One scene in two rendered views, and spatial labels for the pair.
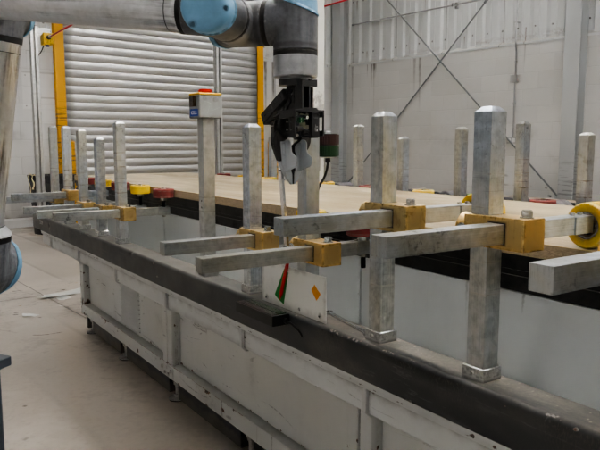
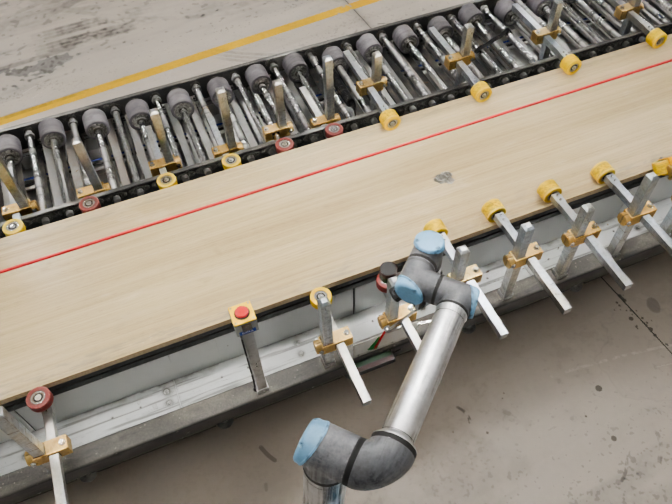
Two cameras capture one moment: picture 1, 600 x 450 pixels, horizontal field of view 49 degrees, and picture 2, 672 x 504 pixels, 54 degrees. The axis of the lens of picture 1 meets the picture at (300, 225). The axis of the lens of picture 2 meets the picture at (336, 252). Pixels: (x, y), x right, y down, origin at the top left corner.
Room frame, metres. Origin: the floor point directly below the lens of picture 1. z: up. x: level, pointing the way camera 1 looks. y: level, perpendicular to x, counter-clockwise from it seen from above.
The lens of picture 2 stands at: (1.36, 1.20, 2.91)
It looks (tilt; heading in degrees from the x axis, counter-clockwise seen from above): 54 degrees down; 284
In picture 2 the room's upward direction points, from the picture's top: 2 degrees counter-clockwise
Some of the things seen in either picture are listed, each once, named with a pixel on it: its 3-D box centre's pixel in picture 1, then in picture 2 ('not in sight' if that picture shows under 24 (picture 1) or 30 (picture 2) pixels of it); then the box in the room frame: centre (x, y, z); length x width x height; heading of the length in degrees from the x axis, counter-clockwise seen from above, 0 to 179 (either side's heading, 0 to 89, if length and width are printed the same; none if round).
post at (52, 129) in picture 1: (54, 173); not in sight; (3.32, 1.24, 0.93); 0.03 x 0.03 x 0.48; 34
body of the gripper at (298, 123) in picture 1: (297, 110); not in sight; (1.35, 0.00, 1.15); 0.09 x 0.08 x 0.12; 33
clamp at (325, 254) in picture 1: (314, 250); (396, 316); (1.44, -0.03, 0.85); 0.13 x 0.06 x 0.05; 34
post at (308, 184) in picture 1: (308, 242); (391, 316); (1.45, -0.02, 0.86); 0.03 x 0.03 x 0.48; 34
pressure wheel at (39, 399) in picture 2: (163, 202); (43, 403); (2.54, 0.53, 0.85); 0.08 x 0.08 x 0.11
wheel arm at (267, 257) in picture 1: (291, 255); (409, 331); (1.38, 0.02, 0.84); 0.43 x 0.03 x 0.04; 124
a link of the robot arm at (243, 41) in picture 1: (239, 23); (417, 280); (1.38, 0.12, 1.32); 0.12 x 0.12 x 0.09; 77
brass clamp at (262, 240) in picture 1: (256, 238); (332, 341); (1.64, 0.11, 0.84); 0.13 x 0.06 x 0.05; 34
